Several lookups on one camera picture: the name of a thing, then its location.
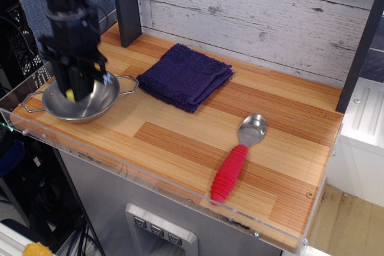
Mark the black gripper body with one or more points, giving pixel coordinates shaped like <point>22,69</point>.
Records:
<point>74,42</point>

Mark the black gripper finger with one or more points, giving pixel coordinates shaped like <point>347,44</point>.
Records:
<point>81,82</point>
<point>62,76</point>

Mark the yellow ridged stick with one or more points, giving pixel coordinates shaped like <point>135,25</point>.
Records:
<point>70,95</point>

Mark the steel bowl with wire handles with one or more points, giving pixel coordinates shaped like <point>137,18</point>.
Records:
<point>91,107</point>

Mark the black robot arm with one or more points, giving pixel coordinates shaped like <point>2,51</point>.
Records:
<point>70,5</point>

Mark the folded purple cloth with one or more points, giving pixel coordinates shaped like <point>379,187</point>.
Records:
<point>184,78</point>

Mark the clear acrylic table guard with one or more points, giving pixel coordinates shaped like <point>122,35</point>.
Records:
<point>177,154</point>

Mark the grey cabinet with button panel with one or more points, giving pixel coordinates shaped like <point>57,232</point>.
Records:
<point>104,196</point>

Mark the yellow object at bottom edge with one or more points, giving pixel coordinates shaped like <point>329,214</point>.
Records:
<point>36,249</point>

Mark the white ribbed box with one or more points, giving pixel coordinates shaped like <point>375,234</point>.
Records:
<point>356,163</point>

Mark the black crate with cables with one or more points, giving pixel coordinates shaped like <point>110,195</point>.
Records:
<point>19,52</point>

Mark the dark grey left post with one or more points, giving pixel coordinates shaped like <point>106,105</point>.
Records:
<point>128,21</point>

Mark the dark grey post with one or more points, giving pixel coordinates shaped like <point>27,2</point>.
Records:
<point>360,55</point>
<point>128,21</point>

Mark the spoon with red ribbed handle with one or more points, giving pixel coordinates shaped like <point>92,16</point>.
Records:
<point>251,131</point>

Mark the dark grey right post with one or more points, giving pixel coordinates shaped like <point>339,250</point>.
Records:
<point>360,55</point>

